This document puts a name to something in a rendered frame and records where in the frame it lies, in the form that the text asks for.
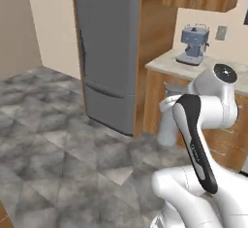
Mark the grey wall socket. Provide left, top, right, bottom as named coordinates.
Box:
left=214, top=24, right=228, bottom=42

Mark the grey fridge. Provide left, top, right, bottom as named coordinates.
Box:
left=71, top=0, right=141, bottom=137

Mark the blue grey coffee machine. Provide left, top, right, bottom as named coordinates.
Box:
left=174, top=23, right=211, bottom=67

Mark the wooden cupboard corner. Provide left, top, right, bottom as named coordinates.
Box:
left=0, top=200, right=16, bottom=228

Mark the wooden base cupboard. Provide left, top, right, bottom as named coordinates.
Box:
left=142, top=68, right=248, bottom=174

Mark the grey drawer handle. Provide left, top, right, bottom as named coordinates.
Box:
left=163, top=81, right=192, bottom=98

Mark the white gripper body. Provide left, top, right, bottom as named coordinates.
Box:
left=156, top=110, right=180, bottom=147

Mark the wooden fridge housing panel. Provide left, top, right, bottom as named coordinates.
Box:
left=133, top=0, right=179, bottom=140

